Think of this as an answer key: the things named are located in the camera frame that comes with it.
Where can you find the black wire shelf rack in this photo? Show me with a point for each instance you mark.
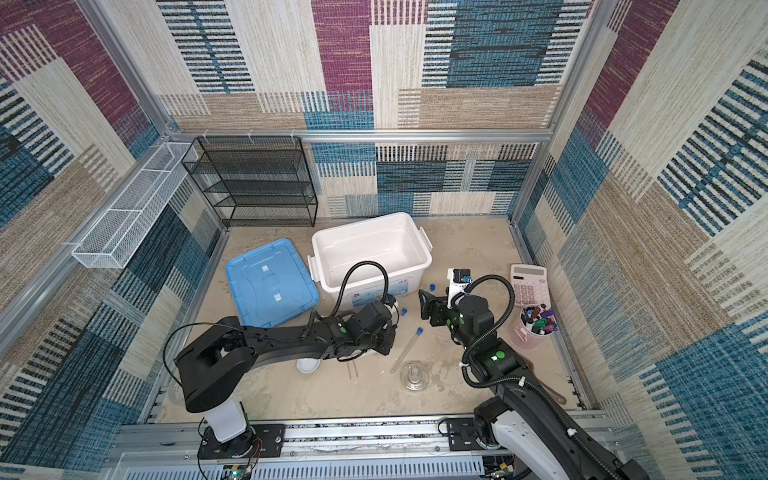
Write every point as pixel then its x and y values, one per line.
pixel 254 181

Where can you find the white mesh wall basket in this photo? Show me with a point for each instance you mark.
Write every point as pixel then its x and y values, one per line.
pixel 117 234

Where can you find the white ceramic mortar bowl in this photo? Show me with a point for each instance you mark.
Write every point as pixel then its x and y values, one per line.
pixel 307 365

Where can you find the pink cup of markers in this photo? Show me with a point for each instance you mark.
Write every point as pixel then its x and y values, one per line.
pixel 536 323

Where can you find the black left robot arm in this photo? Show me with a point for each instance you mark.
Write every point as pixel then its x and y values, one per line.
pixel 210 367

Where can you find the brown wooden tool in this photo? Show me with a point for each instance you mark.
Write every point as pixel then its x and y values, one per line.
pixel 562 400

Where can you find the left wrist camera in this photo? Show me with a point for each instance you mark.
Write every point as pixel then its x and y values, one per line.
pixel 390 302

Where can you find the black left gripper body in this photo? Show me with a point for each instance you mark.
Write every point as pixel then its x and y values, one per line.
pixel 382 342

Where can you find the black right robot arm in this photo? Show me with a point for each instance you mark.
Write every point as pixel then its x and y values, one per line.
pixel 522 417

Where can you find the metal tweezers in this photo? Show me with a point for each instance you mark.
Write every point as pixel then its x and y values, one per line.
pixel 352 370

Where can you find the pink calculator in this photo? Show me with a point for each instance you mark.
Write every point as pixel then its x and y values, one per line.
pixel 530 285

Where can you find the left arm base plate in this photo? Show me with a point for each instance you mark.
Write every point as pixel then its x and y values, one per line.
pixel 258 440

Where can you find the glass flask with stopper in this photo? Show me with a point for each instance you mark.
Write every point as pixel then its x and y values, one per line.
pixel 414 377

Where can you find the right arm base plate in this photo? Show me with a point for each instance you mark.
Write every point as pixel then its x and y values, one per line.
pixel 463 434

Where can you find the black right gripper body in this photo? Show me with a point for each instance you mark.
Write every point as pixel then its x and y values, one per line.
pixel 453 324

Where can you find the white plastic storage bin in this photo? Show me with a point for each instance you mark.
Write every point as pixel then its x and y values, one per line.
pixel 394 241

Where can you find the blue plastic bin lid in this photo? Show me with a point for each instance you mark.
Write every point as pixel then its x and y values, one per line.
pixel 271 285

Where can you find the clear tape roll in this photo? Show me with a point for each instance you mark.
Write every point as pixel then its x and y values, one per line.
pixel 175 394

